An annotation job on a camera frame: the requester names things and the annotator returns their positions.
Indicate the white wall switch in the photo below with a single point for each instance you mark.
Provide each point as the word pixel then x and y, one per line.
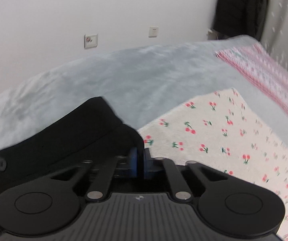
pixel 153 32

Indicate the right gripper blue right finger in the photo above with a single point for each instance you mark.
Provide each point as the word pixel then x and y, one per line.
pixel 148 164

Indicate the pink striped knit blanket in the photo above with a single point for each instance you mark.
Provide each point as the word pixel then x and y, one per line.
pixel 255 64

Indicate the cherry print white bed sheet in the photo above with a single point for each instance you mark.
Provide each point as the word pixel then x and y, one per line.
pixel 221 131

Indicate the white wall socket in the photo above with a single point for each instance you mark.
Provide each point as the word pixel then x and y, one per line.
pixel 90 41

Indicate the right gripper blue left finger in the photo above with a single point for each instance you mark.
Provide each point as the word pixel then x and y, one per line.
pixel 133 161

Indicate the black pants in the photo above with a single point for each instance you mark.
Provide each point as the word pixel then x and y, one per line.
pixel 90 132

